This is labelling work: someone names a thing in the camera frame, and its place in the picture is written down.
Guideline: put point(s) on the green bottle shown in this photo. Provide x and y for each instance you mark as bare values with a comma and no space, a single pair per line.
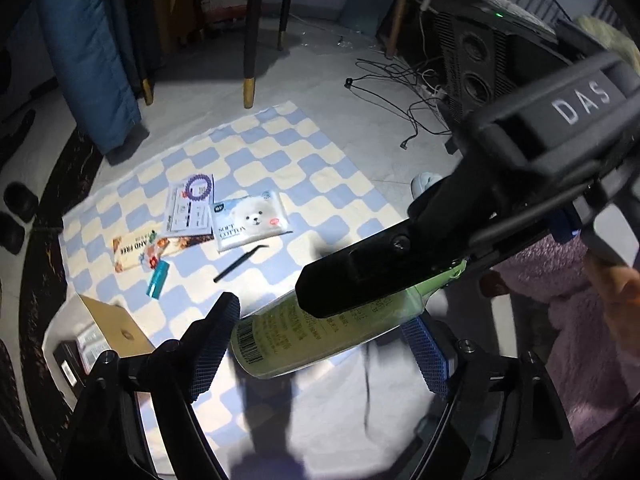
282,338

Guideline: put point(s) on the black rectangular box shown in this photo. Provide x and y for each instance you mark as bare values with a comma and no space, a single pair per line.
68,359

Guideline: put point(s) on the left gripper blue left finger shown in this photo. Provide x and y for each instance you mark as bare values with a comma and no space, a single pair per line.
210,341

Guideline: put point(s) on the light blue slipper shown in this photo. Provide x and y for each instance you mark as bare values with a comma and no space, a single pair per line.
423,182

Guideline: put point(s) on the black slipper pair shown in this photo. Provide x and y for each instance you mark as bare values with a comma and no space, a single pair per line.
21,206

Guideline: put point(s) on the blue white checkered mat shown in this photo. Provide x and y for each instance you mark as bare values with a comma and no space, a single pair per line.
327,199

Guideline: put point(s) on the person right hand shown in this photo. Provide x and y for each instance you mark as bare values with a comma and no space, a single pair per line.
619,290

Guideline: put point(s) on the gold cardboard storage box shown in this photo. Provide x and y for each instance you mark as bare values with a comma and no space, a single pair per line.
79,332

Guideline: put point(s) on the blue seat cushion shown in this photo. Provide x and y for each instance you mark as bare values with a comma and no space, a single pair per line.
85,58

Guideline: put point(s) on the teal small tube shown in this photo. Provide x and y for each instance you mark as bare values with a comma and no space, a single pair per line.
158,279

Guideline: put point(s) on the and free booklet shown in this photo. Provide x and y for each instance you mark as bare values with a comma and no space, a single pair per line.
145,247

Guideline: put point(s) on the red white sachet packet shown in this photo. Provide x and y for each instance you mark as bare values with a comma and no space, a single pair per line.
91,343

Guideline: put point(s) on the black tweezers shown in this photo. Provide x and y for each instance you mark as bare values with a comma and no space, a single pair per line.
238,262

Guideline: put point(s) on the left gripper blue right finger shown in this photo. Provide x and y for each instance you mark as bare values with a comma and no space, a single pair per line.
430,358

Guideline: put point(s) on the white hair tie card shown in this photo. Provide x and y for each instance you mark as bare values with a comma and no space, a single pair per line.
189,206

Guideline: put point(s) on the soft cotton tissue pack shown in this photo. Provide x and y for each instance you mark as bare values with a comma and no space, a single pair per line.
248,219

